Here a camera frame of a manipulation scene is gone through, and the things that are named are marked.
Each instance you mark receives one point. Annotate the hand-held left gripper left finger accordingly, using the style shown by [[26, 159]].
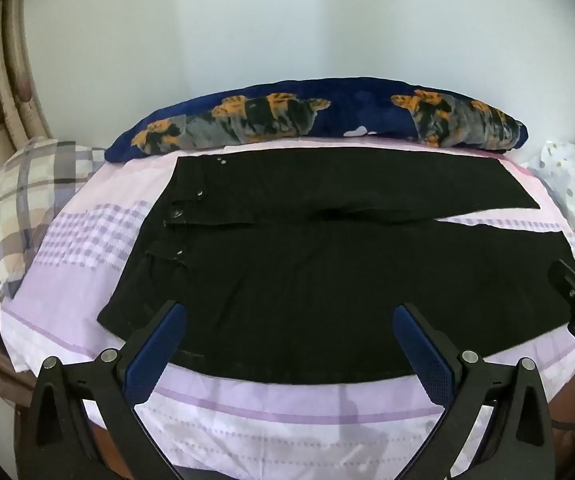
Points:
[[160, 350]]

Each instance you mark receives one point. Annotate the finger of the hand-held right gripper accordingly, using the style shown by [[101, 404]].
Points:
[[565, 277]]

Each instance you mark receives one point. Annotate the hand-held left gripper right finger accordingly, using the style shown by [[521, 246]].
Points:
[[425, 355]]

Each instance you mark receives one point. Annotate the black pants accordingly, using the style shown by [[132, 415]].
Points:
[[317, 270]]

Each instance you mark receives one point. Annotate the pink purple checked bed sheet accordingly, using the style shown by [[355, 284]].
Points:
[[267, 425]]

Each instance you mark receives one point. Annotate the plaid pillow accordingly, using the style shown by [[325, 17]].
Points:
[[22, 195]]

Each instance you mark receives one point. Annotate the blue printed fleece blanket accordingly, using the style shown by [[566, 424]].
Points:
[[367, 105]]

